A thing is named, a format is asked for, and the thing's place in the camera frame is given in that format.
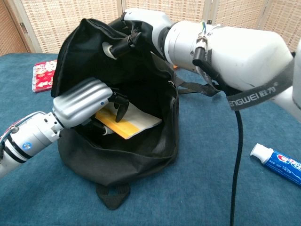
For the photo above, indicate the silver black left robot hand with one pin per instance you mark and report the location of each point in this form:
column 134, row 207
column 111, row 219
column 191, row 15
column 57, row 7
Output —
column 80, row 103

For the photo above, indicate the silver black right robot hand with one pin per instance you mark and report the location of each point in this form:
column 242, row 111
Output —
column 150, row 16

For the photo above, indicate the yellow white notebook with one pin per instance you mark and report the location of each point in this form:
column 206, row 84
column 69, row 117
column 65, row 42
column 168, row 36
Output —
column 141, row 122

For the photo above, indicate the black fabric backpack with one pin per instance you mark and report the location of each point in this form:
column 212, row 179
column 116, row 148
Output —
column 117, row 160

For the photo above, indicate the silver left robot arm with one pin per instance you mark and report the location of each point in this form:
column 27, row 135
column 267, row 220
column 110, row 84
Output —
column 28, row 141

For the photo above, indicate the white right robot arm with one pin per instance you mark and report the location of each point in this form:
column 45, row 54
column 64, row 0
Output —
column 247, row 54

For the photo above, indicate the red spiral notebook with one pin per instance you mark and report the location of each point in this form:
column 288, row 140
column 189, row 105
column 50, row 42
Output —
column 43, row 77

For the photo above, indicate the woven folding screen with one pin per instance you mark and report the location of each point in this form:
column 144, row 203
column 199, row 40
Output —
column 58, row 23

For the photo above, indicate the metal screen hinge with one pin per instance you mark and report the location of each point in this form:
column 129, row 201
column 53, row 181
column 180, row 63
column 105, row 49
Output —
column 23, row 27

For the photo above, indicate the blue toothpaste tube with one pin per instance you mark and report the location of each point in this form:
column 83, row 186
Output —
column 282, row 164

